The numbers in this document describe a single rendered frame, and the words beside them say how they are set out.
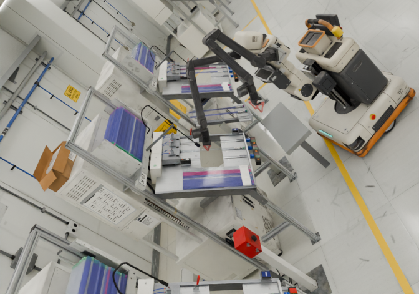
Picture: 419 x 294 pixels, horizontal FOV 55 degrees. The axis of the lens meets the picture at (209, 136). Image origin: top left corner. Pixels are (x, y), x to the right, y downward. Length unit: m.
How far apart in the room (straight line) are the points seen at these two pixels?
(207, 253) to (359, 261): 1.12
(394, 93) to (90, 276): 2.49
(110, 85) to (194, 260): 1.84
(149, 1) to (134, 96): 3.55
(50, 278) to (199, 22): 5.96
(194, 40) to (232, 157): 4.69
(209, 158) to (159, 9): 3.66
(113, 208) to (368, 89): 2.07
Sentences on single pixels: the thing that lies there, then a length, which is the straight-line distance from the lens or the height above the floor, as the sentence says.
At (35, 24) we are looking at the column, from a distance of 6.09.
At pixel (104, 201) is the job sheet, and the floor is 1.43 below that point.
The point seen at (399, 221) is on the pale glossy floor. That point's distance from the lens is 3.03.
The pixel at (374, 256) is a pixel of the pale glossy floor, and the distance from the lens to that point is 3.00.
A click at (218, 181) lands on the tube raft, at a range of 2.91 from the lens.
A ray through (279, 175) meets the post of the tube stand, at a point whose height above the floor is 0.01.
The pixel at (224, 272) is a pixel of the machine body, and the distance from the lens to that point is 3.52.
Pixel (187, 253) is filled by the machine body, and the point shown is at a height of 0.62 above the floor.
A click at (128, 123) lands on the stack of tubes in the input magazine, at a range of 3.12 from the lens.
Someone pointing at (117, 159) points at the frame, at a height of 1.55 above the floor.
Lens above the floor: 2.36
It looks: 25 degrees down
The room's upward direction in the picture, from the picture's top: 52 degrees counter-clockwise
